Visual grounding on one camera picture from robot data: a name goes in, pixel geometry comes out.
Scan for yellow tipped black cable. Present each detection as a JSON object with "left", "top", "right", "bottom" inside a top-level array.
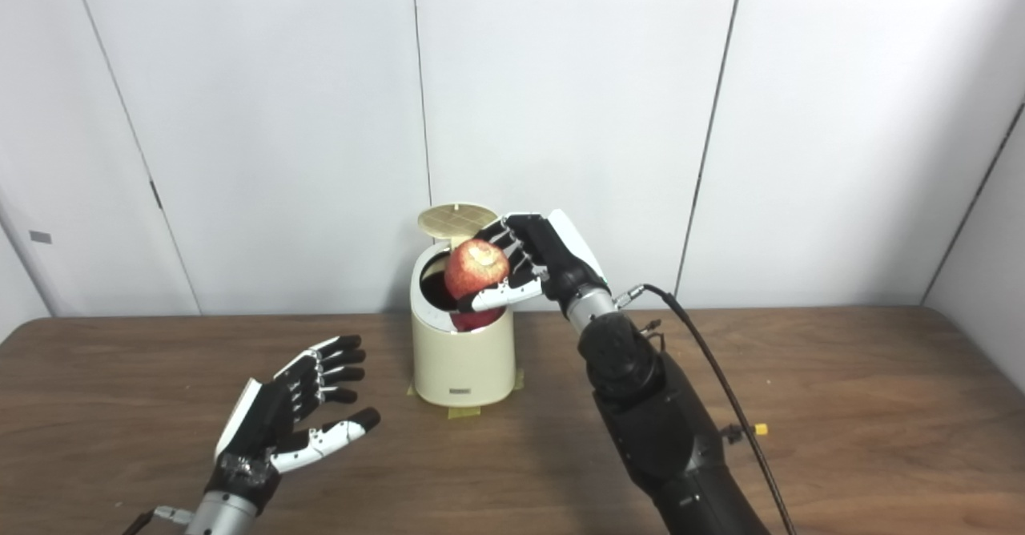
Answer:
[{"left": 719, "top": 421, "right": 770, "bottom": 444}]

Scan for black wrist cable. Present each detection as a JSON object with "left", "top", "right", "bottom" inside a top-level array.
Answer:
[
  {"left": 120, "top": 505, "right": 197, "bottom": 535},
  {"left": 615, "top": 283, "right": 798, "bottom": 535}
]

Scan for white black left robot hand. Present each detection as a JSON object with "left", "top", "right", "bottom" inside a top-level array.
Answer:
[{"left": 204, "top": 335, "right": 382, "bottom": 512}]

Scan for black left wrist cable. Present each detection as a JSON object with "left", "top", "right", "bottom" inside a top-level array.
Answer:
[{"left": 120, "top": 505, "right": 197, "bottom": 535}]

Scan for red apple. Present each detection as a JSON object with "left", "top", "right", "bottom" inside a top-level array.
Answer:
[{"left": 444, "top": 238, "right": 511, "bottom": 304}]

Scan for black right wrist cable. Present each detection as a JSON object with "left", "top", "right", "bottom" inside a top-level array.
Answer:
[{"left": 615, "top": 283, "right": 798, "bottom": 535}]

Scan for cream-colored round bin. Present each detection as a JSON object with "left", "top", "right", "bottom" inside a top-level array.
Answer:
[{"left": 409, "top": 239, "right": 516, "bottom": 408}]

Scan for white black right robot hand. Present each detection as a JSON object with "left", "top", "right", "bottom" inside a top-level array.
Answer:
[{"left": 458, "top": 209, "right": 613, "bottom": 316}]

